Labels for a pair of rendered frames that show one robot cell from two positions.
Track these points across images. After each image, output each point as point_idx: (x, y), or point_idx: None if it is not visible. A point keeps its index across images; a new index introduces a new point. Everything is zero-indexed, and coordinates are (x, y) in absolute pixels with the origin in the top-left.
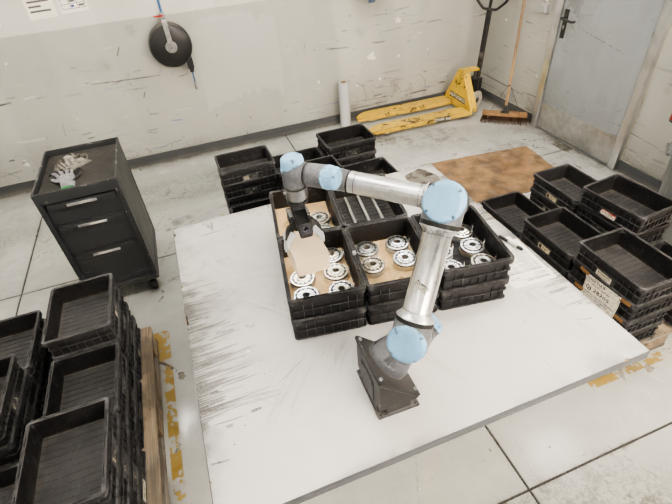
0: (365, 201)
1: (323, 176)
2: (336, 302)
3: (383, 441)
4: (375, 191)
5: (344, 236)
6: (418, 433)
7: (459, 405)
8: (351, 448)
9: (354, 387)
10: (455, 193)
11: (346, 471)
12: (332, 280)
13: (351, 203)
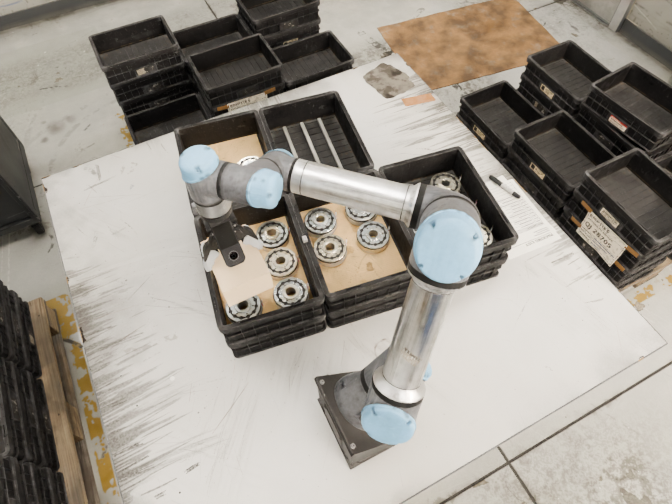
0: (313, 133)
1: (253, 193)
2: (285, 317)
3: (357, 499)
4: (336, 198)
5: (289, 209)
6: (399, 484)
7: (446, 439)
8: None
9: (316, 423)
10: (467, 242)
11: None
12: (277, 277)
13: (294, 137)
